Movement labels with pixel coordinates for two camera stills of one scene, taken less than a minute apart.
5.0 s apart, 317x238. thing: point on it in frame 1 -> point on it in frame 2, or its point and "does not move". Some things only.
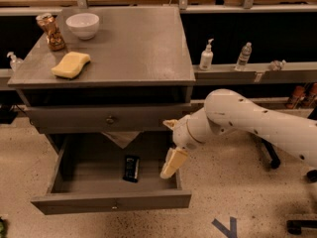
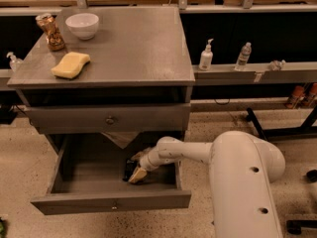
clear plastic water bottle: [244, 58] does not move
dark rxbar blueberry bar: [132, 169] does not move
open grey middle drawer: [91, 173] does not move
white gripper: [181, 133] -> [148, 163]
